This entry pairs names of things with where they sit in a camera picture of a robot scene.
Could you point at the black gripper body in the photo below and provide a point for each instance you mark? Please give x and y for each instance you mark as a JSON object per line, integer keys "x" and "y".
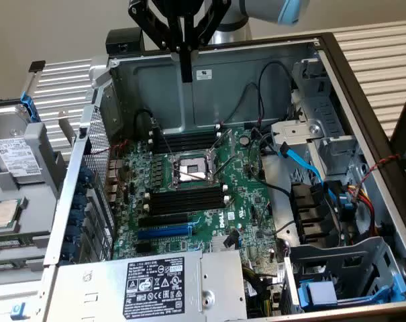
{"x": 186, "y": 8}

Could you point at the black box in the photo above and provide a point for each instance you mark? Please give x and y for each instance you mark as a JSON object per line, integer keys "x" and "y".
{"x": 122, "y": 38}

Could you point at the white case sticker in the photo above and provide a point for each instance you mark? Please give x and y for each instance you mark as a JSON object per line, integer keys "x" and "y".
{"x": 204, "y": 74}

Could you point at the open metal PC case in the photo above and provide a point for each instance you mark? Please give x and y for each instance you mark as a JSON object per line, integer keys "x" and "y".
{"x": 162, "y": 97}

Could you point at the silver corner clamp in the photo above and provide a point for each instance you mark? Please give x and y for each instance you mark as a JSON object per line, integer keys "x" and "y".
{"x": 98, "y": 70}

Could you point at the round coin battery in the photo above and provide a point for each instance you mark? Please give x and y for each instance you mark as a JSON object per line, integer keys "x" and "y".
{"x": 245, "y": 140}

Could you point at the black clamp block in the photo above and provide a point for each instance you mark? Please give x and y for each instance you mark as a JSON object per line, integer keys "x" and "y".
{"x": 37, "y": 66}

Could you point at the silver CPU socket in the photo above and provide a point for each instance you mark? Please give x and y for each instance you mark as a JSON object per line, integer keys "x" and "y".
{"x": 189, "y": 167}

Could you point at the green Dell motherboard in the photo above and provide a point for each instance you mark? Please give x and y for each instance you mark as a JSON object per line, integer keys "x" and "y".
{"x": 243, "y": 188}

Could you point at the long black expansion slot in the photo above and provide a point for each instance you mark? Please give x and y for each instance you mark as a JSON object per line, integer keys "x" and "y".
{"x": 162, "y": 219}

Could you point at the silver hard disk white label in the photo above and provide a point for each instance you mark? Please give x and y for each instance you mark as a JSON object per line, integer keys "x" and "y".
{"x": 14, "y": 157}

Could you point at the blue slot retainer row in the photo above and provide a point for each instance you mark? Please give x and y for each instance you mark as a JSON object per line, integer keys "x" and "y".
{"x": 76, "y": 208}

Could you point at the blue expansion slot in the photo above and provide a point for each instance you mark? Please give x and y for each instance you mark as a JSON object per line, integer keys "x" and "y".
{"x": 162, "y": 232}

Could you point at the grey parts rack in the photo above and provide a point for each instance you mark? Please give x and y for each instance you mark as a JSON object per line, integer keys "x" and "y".
{"x": 38, "y": 201}

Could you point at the black plastic fan shroud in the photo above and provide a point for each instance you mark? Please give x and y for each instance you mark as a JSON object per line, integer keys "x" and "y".
{"x": 310, "y": 208}

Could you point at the short black expansion slot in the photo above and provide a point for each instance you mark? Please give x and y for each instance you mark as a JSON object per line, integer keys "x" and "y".
{"x": 143, "y": 247}

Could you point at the small silver heatsink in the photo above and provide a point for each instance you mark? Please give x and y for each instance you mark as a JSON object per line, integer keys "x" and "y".
{"x": 217, "y": 245}

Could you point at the silver CPU chip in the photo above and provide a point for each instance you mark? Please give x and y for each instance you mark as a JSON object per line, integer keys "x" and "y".
{"x": 4, "y": 213}

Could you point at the grey metal disk bay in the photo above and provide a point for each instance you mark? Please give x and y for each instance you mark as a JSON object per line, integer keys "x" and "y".
{"x": 340, "y": 255}

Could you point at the silver power supply unit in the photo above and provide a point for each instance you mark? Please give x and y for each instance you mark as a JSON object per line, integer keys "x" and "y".
{"x": 98, "y": 295}

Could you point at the blue disk tray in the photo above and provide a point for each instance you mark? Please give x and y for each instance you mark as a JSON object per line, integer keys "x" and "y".
{"x": 320, "y": 292}

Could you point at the blue plastic latch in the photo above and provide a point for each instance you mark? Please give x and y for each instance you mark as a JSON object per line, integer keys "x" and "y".
{"x": 18, "y": 310}

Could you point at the metal stop bracket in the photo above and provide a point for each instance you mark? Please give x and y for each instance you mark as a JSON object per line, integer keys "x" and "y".
{"x": 66, "y": 129}

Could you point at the blue disk bracket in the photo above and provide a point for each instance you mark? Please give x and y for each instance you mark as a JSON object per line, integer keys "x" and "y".
{"x": 29, "y": 107}

